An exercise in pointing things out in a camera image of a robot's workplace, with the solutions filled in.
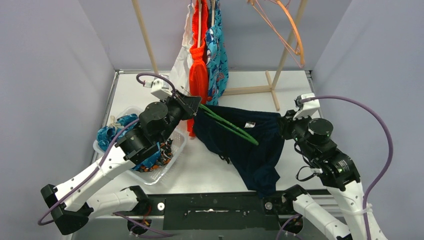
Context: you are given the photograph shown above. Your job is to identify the navy blue shorts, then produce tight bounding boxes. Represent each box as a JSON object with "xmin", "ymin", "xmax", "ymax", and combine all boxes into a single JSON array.
[{"xmin": 193, "ymin": 105, "xmax": 285, "ymax": 198}]

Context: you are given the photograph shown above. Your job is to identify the orange mesh shorts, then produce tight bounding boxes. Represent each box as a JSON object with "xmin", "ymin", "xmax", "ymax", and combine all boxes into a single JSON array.
[{"xmin": 186, "ymin": 0, "xmax": 211, "ymax": 138}]

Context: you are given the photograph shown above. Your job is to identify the blue leaf print shorts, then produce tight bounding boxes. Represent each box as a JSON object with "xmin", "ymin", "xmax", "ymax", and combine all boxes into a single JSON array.
[{"xmin": 96, "ymin": 113, "xmax": 162, "ymax": 172}]

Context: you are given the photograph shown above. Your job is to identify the orange wooden hanger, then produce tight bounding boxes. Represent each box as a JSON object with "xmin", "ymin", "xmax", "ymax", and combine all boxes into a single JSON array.
[{"xmin": 246, "ymin": 0, "xmax": 305, "ymax": 68}]

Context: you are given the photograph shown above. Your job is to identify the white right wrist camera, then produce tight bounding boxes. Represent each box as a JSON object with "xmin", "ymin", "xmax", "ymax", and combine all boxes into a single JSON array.
[{"xmin": 293, "ymin": 92, "xmax": 320, "ymax": 120}]

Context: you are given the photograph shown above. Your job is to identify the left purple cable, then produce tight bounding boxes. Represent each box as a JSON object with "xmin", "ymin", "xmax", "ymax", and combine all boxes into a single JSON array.
[{"xmin": 37, "ymin": 72, "xmax": 176, "ymax": 239}]

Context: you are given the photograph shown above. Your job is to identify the camouflage orange black shorts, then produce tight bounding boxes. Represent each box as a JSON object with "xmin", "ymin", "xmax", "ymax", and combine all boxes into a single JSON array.
[{"xmin": 134, "ymin": 138, "xmax": 174, "ymax": 172}]

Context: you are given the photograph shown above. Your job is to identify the white plastic basket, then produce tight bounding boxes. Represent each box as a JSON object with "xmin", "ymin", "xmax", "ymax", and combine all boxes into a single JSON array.
[{"xmin": 92, "ymin": 106, "xmax": 188, "ymax": 186}]

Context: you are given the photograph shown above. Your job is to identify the teal shark print shorts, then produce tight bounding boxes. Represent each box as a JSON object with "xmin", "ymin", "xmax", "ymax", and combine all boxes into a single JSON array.
[{"xmin": 205, "ymin": 0, "xmax": 229, "ymax": 106}]

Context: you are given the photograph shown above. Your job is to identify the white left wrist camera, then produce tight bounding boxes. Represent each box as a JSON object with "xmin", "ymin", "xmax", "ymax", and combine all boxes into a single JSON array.
[{"xmin": 144, "ymin": 77, "xmax": 172, "ymax": 100}]

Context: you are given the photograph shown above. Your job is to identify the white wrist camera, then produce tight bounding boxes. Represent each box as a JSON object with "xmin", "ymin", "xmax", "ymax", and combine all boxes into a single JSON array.
[
  {"xmin": 144, "ymin": 77, "xmax": 172, "ymax": 100},
  {"xmin": 293, "ymin": 92, "xmax": 320, "ymax": 120}
]

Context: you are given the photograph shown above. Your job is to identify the left wooden hanger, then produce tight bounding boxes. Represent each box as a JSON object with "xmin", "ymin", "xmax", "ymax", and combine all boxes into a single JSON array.
[{"xmin": 196, "ymin": 0, "xmax": 202, "ymax": 48}]

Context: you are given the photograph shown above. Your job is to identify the green hanger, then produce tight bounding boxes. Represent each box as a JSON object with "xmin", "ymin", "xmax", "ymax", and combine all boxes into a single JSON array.
[{"xmin": 199, "ymin": 104, "xmax": 259, "ymax": 146}]

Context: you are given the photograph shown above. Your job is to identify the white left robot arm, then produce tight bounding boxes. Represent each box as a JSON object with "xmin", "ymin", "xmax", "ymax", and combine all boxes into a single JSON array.
[{"xmin": 41, "ymin": 92, "xmax": 202, "ymax": 235}]

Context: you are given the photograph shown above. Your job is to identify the white garment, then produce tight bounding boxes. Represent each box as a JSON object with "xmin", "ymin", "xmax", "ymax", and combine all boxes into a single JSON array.
[{"xmin": 169, "ymin": 3, "xmax": 195, "ymax": 91}]

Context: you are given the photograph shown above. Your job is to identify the wooden clothes rack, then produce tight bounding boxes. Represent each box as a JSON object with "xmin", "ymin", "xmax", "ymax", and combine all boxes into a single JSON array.
[{"xmin": 131, "ymin": 0, "xmax": 310, "ymax": 112}]

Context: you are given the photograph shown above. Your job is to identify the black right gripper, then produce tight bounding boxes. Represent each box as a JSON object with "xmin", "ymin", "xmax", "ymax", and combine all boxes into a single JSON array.
[{"xmin": 277, "ymin": 107, "xmax": 318, "ymax": 160}]

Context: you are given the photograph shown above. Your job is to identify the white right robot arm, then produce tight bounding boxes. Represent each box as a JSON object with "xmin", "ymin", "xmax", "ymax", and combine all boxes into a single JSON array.
[{"xmin": 277, "ymin": 110, "xmax": 387, "ymax": 240}]

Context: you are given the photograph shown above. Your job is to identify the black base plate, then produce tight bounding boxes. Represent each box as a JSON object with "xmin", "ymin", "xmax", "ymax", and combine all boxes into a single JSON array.
[{"xmin": 112, "ymin": 190, "xmax": 316, "ymax": 240}]

